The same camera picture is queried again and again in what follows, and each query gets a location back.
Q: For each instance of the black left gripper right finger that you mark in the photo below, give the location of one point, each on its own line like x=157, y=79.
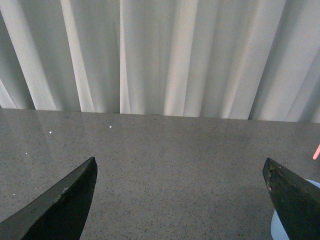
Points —
x=272, y=170

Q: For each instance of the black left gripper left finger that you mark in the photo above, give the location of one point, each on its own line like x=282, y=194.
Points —
x=60, y=213

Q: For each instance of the blue plastic cup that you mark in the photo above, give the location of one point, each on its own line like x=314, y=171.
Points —
x=276, y=227

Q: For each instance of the white pleated curtain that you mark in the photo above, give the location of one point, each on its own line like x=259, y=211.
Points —
x=231, y=59

